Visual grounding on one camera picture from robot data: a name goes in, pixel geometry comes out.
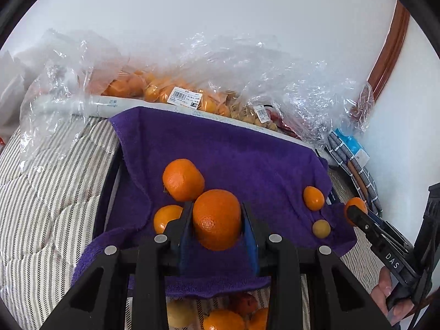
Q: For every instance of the large orange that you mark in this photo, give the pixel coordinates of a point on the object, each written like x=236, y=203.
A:
x=216, y=220

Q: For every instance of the small white box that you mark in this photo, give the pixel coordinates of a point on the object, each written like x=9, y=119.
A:
x=361, y=156

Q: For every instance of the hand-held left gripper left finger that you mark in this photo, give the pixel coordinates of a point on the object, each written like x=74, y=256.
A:
x=184, y=237

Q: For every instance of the empty clear plastic bag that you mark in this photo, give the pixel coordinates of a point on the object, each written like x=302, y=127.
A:
x=62, y=75

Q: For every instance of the checked grey cloth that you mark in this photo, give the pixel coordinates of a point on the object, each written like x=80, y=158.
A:
x=359, y=178

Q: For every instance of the long white roll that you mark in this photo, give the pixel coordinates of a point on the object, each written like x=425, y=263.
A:
x=103, y=105

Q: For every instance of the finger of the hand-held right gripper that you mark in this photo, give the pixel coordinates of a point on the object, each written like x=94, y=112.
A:
x=388, y=231
x=364, y=225

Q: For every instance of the blue tissue pack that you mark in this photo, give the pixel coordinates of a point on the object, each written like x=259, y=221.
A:
x=345, y=141

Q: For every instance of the brown wooden door frame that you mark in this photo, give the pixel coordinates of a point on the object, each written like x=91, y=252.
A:
x=392, y=48

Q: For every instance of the person's right hand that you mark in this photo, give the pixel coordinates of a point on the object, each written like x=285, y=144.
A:
x=383, y=287

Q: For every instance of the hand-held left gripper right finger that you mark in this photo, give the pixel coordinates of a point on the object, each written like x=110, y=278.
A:
x=250, y=244

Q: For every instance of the mandarin orange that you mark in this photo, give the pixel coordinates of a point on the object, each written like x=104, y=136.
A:
x=355, y=204
x=183, y=179

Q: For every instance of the clear bag of oranges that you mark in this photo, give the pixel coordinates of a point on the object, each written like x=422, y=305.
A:
x=154, y=86

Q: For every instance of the oval yellow-orange citrus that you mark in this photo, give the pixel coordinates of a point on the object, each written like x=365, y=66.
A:
x=314, y=198

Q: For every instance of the purple towel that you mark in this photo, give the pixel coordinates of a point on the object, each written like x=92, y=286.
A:
x=240, y=154

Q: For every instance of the small orange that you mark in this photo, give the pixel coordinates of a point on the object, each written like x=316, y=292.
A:
x=165, y=218
x=223, y=320
x=259, y=319

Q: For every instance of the white plastic bag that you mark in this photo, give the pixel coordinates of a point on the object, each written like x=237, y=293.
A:
x=13, y=75

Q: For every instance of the crumpled clear bag red fruits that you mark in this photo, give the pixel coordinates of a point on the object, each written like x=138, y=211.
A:
x=295, y=79

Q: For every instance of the small yellow-green fruit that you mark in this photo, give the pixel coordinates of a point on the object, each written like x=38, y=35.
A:
x=180, y=312
x=321, y=228

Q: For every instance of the clear bag of brown fruits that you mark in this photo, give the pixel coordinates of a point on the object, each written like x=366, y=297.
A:
x=251, y=113

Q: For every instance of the small red fruit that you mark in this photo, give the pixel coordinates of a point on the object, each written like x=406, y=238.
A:
x=244, y=304

